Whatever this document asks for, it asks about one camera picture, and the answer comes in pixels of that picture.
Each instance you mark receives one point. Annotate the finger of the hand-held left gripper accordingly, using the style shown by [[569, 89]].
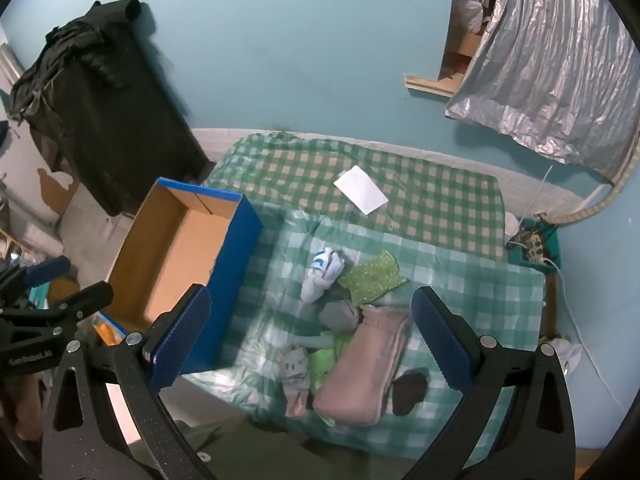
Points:
[[87, 300], [45, 269]]

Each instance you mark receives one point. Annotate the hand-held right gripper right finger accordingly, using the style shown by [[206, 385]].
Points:
[[440, 340]]

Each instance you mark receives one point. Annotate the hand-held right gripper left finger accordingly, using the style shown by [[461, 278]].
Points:
[[182, 340]]

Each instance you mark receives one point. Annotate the dark brown sock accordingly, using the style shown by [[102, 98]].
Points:
[[407, 390]]

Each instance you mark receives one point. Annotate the blue cardboard box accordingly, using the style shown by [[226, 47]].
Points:
[[170, 260]]

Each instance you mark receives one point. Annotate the dusty pink towel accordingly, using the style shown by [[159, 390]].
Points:
[[360, 375]]

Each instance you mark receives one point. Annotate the green glitter knit cloth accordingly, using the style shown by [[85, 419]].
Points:
[[372, 277]]

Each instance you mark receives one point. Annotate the light green cloth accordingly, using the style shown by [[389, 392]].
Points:
[[322, 362]]

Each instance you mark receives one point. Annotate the white sock with blue print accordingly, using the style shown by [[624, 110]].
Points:
[[320, 275]]

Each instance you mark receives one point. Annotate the orange packet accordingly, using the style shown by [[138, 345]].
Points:
[[107, 332]]

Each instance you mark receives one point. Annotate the green white checked blanket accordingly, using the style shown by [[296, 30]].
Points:
[[475, 300]]

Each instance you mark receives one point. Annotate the grey patterned sock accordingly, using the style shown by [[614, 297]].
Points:
[[295, 365]]

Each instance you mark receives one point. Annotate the white cloth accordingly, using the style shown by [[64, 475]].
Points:
[[562, 355]]

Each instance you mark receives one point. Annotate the person's olive trousers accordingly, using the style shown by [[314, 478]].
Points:
[[250, 445]]

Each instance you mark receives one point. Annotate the black fabric wardrobe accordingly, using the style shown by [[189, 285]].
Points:
[[130, 130]]

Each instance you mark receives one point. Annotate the white paper sheet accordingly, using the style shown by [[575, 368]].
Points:
[[360, 187]]

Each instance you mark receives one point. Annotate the beige patterned curved band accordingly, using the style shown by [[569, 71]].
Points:
[[590, 212]]

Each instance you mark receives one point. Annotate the green beige checked bedsheet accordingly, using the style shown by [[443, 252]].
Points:
[[300, 170]]

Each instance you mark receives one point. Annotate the dark garment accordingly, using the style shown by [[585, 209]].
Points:
[[65, 60]]

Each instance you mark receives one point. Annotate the silver foil curtain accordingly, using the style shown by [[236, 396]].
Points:
[[550, 60]]

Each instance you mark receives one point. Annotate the white plastic bag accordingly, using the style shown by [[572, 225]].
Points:
[[470, 14]]

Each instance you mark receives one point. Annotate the wooden bed frame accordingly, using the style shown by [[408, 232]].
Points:
[[550, 305]]

